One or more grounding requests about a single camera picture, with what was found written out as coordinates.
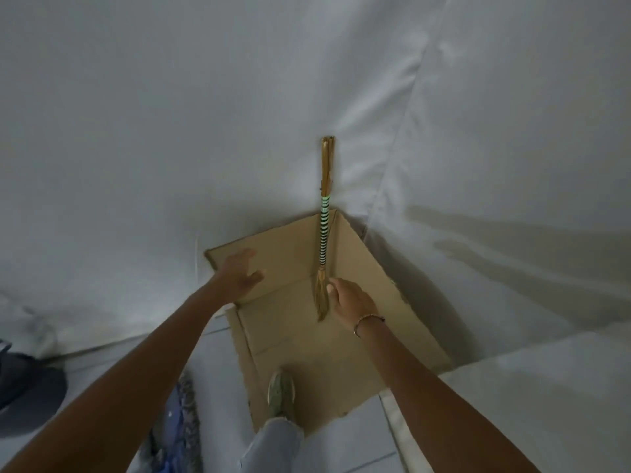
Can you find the person's left hand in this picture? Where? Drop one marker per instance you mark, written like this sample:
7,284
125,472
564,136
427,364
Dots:
234,278

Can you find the person's right hand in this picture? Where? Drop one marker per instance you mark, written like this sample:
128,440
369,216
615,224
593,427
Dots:
352,302

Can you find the person's left thumb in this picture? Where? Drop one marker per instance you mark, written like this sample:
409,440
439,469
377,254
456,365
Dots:
255,279

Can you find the person's right fingers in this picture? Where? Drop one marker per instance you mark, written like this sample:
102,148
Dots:
334,289

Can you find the person's right forearm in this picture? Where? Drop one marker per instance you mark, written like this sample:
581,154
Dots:
434,403

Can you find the person's left forearm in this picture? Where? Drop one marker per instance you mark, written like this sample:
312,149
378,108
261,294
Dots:
133,379

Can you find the brown cardboard sheet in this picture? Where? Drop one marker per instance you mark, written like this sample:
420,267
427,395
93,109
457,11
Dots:
296,330

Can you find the person's light green shoe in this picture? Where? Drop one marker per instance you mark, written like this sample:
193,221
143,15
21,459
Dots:
281,394

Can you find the white draped sheet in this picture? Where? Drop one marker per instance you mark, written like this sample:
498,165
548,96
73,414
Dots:
542,413
517,167
172,142

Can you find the blue patterned cloth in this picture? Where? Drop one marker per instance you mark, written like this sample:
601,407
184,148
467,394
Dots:
180,428

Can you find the person's light trouser leg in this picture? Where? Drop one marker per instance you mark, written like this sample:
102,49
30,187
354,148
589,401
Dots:
273,448

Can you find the dark grey fabric object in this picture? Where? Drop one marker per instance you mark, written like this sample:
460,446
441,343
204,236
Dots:
29,394

